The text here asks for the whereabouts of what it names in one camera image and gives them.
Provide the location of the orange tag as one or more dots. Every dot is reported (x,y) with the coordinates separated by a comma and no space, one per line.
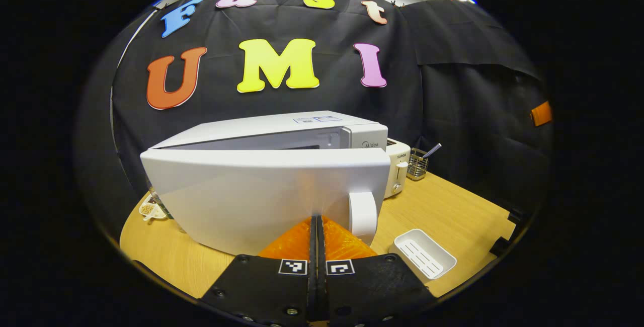
(541,113)

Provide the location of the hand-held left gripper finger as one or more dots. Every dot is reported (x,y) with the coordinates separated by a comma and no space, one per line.
(321,266)
(312,266)

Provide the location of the white toaster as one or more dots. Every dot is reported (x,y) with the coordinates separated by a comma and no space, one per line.
(398,166)

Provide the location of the black table clamp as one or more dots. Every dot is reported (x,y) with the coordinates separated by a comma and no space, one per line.
(515,216)
(500,246)

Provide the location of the white sectioned plate with beans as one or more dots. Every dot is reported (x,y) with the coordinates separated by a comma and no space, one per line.
(148,210)

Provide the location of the white rectangular tray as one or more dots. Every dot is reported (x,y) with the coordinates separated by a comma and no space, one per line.
(425,254)

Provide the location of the white microwave oven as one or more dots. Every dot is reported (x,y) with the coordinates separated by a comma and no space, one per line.
(251,191)

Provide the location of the black backdrop cloth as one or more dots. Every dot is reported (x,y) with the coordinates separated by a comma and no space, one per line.
(453,90)

